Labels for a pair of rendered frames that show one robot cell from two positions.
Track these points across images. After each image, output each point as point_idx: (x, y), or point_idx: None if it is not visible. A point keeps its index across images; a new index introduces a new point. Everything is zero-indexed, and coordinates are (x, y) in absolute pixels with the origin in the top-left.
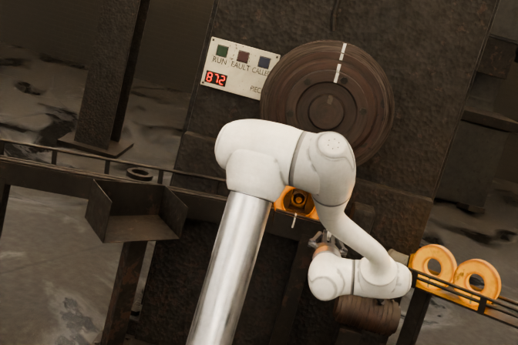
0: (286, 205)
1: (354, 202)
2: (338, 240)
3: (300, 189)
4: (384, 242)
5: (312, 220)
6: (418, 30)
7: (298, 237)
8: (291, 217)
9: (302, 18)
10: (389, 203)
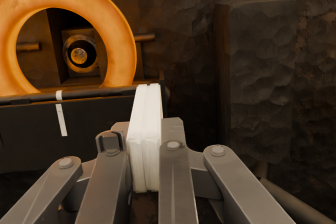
0: (52, 79)
1: (217, 3)
2: (229, 197)
3: (75, 31)
4: (316, 81)
5: (113, 93)
6: None
7: (95, 155)
8: (48, 107)
9: None
10: None
